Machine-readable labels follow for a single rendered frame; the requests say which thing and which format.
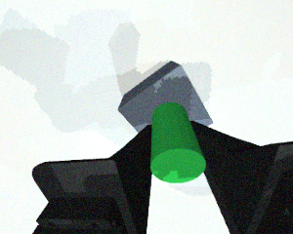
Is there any green marker cap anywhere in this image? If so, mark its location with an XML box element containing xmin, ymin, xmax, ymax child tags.
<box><xmin>150</xmin><ymin>102</ymin><xmax>206</xmax><ymax>183</ymax></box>

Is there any grey square block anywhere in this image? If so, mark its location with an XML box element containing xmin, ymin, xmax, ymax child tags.
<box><xmin>117</xmin><ymin>60</ymin><xmax>214</xmax><ymax>133</ymax></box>

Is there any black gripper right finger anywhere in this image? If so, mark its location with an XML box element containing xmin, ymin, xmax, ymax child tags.
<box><xmin>190</xmin><ymin>121</ymin><xmax>293</xmax><ymax>234</ymax></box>

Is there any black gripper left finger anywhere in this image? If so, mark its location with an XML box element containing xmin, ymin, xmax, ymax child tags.
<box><xmin>32</xmin><ymin>125</ymin><xmax>152</xmax><ymax>234</ymax></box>

